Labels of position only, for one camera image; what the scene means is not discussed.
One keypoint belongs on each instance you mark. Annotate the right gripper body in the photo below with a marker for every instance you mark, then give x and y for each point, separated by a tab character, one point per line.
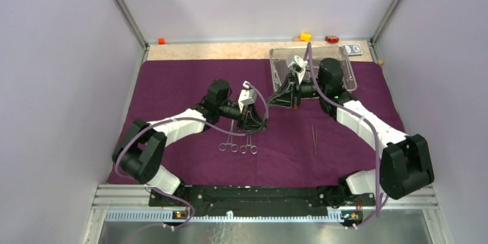
306	90

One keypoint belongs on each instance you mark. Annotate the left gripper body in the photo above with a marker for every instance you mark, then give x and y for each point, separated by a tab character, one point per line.
243	119

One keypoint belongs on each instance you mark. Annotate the steel hemostat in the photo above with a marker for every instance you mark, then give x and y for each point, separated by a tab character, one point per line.
248	147

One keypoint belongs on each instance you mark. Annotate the metal mesh instrument tray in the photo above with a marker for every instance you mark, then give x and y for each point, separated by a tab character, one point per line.
280	69

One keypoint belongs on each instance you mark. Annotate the steel forceps clamp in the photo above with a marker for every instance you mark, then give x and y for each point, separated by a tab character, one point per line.
229	143

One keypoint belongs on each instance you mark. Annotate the steel needle holder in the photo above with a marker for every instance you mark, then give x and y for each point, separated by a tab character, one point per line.
314	137

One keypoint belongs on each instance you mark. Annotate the purple cloth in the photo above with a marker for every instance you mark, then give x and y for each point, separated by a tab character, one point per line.
285	155

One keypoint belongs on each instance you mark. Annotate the blue playing card deck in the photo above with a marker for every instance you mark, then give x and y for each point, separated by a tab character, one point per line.
353	49

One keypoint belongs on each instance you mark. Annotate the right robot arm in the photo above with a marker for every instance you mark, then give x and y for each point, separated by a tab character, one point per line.
404	163

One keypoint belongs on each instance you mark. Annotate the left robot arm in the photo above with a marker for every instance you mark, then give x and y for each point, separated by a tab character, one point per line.
139	155

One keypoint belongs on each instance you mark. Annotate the yellow small block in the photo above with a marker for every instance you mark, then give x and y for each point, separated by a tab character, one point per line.
305	37

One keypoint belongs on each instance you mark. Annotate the red small block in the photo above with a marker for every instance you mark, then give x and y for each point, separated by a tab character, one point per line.
332	39

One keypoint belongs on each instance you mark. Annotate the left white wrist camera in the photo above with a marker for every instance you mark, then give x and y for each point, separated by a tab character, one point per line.
247	96

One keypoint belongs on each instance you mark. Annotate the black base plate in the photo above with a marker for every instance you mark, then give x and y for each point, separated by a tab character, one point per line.
260	201

